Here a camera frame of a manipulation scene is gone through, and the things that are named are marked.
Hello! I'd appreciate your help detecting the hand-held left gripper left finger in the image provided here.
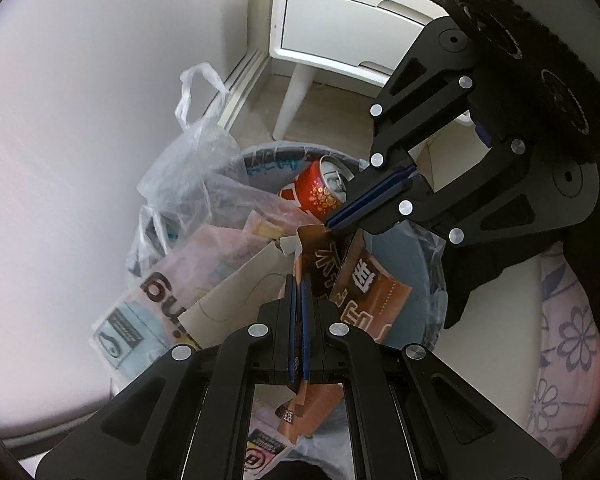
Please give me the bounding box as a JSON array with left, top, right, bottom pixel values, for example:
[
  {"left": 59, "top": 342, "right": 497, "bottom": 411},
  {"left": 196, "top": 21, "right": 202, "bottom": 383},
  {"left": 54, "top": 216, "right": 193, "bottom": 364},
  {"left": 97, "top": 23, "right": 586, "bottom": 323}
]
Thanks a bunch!
[{"left": 35, "top": 274, "right": 301, "bottom": 480}]

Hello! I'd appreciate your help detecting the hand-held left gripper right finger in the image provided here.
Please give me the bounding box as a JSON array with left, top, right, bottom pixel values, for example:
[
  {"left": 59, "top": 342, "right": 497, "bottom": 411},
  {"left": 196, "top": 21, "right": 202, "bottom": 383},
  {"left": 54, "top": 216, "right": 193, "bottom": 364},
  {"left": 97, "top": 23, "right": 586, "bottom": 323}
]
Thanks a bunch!
[{"left": 300, "top": 277, "right": 563, "bottom": 480}]

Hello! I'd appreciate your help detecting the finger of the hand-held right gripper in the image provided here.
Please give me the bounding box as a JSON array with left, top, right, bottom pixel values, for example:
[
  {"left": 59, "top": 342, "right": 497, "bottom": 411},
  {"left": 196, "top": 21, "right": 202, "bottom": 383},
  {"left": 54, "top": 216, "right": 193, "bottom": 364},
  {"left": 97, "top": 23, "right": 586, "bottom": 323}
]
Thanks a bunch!
[
  {"left": 324, "top": 17, "right": 476, "bottom": 224},
  {"left": 330, "top": 139, "right": 537, "bottom": 249}
]

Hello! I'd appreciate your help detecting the red soda can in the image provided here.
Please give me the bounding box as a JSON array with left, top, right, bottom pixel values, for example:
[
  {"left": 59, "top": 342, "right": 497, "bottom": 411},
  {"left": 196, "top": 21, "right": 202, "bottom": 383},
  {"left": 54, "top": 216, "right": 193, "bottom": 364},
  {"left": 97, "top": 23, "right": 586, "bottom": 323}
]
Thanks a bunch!
[{"left": 279, "top": 156, "right": 356, "bottom": 221}]

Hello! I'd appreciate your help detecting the brown carton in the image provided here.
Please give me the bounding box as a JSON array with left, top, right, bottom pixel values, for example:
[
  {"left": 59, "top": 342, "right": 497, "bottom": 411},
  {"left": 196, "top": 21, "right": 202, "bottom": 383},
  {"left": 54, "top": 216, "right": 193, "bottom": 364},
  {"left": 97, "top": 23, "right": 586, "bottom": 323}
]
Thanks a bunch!
[{"left": 280, "top": 224, "right": 413, "bottom": 441}]

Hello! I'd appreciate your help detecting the pink printed paper bag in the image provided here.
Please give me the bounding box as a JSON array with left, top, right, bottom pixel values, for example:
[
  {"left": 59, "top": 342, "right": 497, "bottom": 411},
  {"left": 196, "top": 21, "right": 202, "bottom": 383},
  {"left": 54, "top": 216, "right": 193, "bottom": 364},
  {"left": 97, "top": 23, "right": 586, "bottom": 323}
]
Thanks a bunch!
[{"left": 90, "top": 207, "right": 306, "bottom": 376}]

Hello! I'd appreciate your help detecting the beige cardboard sheet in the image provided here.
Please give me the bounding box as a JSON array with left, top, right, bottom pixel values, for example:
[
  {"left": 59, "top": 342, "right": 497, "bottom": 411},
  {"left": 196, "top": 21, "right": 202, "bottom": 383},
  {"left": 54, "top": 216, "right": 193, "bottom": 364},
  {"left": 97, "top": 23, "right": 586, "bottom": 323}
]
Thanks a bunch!
[{"left": 186, "top": 242, "right": 301, "bottom": 348}]

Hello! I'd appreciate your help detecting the white nightstand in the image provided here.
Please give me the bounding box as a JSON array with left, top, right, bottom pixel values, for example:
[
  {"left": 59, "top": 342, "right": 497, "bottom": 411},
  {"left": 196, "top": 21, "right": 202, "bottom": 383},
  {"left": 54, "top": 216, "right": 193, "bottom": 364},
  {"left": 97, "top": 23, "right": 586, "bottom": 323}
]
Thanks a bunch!
[{"left": 269, "top": 0, "right": 473, "bottom": 141}]

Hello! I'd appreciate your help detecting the pink floral quilt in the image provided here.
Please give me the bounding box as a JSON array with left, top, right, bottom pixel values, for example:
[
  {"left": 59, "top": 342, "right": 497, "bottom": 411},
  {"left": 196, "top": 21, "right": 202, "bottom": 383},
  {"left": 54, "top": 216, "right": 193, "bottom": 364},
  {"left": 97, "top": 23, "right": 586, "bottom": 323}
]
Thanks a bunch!
[{"left": 522, "top": 242, "right": 600, "bottom": 461}]

